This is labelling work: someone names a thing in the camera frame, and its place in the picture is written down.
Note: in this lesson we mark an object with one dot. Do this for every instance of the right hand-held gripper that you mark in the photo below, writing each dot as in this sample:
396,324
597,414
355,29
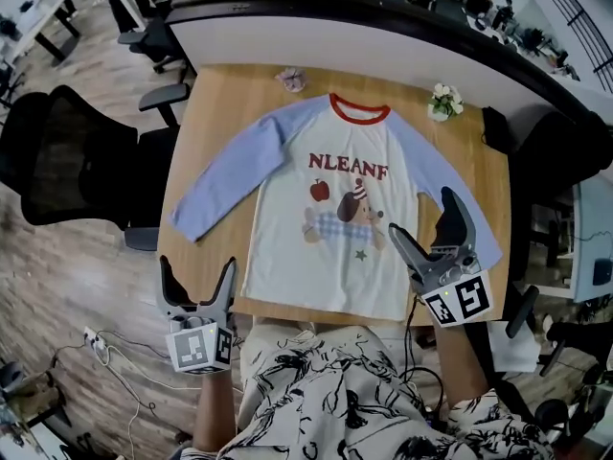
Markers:
455,295

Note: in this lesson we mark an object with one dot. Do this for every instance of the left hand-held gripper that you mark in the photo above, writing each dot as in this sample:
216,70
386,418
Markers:
196,348

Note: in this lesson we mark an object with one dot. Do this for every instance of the white shirt with blue sleeves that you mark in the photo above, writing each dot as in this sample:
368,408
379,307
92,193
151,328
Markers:
297,257

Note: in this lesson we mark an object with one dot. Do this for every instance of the person's right forearm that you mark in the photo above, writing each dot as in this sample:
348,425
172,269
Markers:
462,372

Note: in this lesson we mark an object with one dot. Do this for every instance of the person's left forearm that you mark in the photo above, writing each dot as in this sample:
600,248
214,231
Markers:
215,410

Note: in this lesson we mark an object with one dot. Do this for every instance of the white power strip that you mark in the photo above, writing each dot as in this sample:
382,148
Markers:
95,340

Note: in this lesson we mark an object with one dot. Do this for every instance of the black pouch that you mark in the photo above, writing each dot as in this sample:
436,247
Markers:
495,130

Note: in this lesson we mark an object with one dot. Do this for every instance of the white cloth sheet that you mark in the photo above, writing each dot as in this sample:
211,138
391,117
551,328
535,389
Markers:
515,348

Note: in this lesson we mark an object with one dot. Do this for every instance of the white-flowered plant in white pot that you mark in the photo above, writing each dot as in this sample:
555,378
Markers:
445,103

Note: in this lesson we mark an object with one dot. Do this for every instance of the tall black office chair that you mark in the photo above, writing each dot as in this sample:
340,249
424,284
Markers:
551,161

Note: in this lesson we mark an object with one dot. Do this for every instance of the glass-topped white desk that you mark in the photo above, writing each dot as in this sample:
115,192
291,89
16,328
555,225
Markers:
591,228

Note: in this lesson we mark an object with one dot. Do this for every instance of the black box device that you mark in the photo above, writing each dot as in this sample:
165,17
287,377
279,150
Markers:
603,271

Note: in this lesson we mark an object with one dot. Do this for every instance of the person's white black-patterned clothing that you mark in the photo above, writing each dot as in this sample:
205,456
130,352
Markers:
345,400

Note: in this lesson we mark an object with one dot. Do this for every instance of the black mesh office chair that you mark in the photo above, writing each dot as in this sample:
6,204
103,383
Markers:
72,161

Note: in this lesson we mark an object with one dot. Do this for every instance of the black metal railing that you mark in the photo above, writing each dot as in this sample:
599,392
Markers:
579,22

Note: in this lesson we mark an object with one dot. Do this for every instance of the white office desk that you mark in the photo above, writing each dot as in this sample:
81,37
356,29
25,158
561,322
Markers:
38,17

